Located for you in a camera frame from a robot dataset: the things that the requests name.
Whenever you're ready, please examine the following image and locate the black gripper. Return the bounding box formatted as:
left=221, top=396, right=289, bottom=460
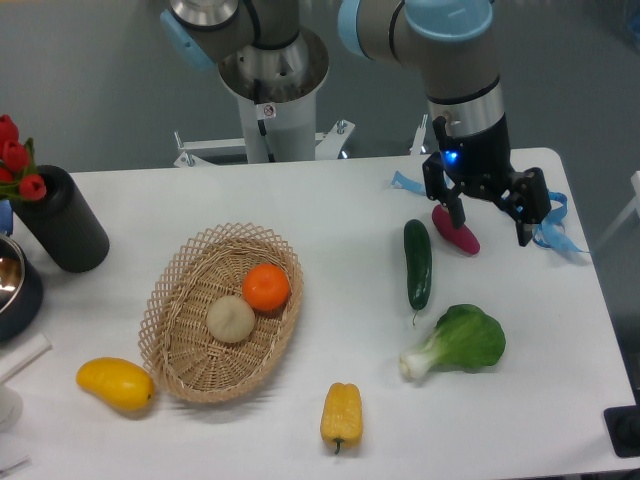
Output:
left=422, top=115, right=551, bottom=247

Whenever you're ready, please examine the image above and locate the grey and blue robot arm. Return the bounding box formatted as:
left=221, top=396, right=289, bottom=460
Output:
left=160, top=1, right=551, bottom=245

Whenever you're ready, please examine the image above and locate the yellow bell pepper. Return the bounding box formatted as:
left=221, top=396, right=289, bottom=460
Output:
left=320, top=383, right=364, bottom=454

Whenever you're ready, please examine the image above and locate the magenta sweet potato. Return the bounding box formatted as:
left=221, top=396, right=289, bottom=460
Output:
left=431, top=205, right=481, bottom=256

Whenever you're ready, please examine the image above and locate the green cucumber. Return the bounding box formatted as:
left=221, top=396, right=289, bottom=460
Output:
left=403, top=219, right=433, bottom=324

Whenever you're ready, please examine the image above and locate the green bok choy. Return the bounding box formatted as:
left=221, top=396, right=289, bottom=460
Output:
left=399, top=304, right=506, bottom=380

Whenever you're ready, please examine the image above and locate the orange fruit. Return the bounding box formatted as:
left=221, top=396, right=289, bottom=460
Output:
left=242, top=264, right=290, bottom=311

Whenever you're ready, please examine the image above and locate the black device at edge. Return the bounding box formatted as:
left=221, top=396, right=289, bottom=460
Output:
left=604, top=405, right=639, bottom=458

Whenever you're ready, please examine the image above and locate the white steamed bun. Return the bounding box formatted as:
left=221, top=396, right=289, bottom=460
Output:
left=206, top=295, right=256, bottom=343

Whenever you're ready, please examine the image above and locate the woven wicker basket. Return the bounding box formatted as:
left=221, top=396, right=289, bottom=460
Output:
left=138, top=223, right=304, bottom=404

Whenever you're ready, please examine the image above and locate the yellow mango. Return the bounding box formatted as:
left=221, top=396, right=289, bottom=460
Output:
left=76, top=357, right=155, bottom=412

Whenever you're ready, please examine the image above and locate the black cylindrical vase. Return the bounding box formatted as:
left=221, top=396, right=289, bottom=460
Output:
left=10, top=165, right=110, bottom=273

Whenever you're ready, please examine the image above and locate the red tulip bouquet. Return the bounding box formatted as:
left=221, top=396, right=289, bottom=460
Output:
left=1, top=114, right=47, bottom=202

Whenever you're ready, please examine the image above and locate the dark metal bowl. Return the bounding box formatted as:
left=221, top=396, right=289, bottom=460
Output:
left=1, top=234, right=44, bottom=342

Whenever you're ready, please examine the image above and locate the white stand object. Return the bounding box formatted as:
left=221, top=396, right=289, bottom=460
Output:
left=1, top=333, right=52, bottom=433

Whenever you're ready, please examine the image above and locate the blue ribbon strap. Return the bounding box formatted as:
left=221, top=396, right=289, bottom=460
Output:
left=389, top=170, right=591, bottom=255

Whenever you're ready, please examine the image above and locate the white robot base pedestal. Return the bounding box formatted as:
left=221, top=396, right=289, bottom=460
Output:
left=174, top=27, right=356, bottom=167

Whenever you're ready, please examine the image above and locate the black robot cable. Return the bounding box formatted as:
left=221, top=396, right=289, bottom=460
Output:
left=252, top=78, right=276, bottom=164

